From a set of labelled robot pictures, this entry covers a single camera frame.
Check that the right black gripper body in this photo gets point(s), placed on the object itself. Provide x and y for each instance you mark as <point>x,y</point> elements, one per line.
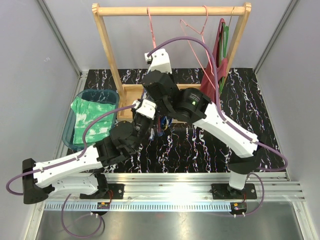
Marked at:
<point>172,78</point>

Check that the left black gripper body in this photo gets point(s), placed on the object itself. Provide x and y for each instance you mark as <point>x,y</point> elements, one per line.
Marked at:
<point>140,126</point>

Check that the blue patterned trousers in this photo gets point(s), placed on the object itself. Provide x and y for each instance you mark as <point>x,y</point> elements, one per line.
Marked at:
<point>161,122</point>

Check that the green tie-dye trousers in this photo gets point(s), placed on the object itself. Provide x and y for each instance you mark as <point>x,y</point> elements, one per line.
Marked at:
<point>86,112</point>

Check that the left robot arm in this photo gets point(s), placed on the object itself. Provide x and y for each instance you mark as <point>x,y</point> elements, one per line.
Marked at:
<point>72,165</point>

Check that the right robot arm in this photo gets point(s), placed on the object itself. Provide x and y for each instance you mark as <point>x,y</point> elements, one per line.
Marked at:
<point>192,106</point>

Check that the green hanger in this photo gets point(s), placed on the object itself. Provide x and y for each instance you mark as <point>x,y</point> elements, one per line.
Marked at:
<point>222,52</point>

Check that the wooden clothes rack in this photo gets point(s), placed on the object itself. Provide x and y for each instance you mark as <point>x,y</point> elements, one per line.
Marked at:
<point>128,92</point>

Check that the maroon tank top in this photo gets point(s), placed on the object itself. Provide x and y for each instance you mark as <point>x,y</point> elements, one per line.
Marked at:
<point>208,81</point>

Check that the blue transparent plastic bin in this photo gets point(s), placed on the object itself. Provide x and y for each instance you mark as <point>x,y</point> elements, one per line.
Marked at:
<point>104,96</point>

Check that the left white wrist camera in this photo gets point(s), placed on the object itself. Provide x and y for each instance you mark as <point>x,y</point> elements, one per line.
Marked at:
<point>146,108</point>

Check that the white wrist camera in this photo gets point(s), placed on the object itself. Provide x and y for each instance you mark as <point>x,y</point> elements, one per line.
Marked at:
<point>146,108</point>
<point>159,61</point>

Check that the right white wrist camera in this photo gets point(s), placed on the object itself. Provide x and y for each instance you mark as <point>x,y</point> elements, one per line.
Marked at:
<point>159,61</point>

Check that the aluminium mounting rail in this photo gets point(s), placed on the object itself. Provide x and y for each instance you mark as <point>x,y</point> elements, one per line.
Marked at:
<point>175,192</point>

